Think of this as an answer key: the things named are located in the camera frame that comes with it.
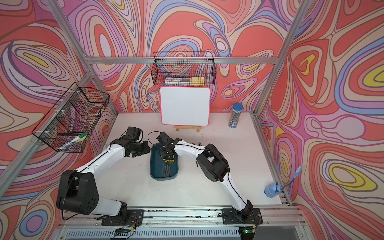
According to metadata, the teal plastic storage box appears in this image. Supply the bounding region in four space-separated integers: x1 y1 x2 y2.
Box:
150 143 179 181

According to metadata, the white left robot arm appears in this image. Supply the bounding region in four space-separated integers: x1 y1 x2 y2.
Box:
56 139 151 217

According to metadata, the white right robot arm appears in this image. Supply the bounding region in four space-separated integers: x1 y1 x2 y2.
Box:
157 132 255 223

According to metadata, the yellow box in basket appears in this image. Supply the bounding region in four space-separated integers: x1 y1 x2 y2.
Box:
191 77 205 87

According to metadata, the wooden easel stand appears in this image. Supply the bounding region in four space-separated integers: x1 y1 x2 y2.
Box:
174 126 202 133

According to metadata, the pink framed whiteboard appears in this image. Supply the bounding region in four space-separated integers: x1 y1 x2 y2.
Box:
160 87 211 127

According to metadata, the green white marker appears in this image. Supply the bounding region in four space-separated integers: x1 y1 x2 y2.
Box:
58 133 88 152

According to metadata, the clear pencil tube blue label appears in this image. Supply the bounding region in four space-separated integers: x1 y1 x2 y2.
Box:
229 103 244 129

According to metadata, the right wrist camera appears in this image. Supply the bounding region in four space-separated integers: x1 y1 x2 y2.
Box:
156 132 174 146

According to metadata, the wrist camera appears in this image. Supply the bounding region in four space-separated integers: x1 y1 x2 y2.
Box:
156 132 174 146
124 127 143 142

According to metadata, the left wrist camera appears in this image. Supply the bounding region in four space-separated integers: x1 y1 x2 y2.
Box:
124 127 143 142

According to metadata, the black wire basket left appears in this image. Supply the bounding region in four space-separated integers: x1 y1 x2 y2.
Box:
32 83 110 153

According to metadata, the black wire basket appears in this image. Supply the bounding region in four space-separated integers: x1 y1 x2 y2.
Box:
151 51 217 88
32 83 110 153

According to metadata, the black wire basket back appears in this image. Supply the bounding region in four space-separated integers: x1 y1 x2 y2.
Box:
151 51 217 88

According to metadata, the aluminium frame back bar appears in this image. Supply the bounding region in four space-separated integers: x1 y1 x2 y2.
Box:
86 57 279 64

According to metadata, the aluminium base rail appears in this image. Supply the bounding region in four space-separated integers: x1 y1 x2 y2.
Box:
50 205 314 240

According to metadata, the aluminium frame post left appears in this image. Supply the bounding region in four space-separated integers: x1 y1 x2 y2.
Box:
44 0 118 116

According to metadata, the aluminium frame post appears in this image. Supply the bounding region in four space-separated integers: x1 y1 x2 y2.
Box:
44 0 118 116
253 0 313 117

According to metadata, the aluminium frame post right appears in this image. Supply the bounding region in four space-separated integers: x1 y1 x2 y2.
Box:
253 0 313 117

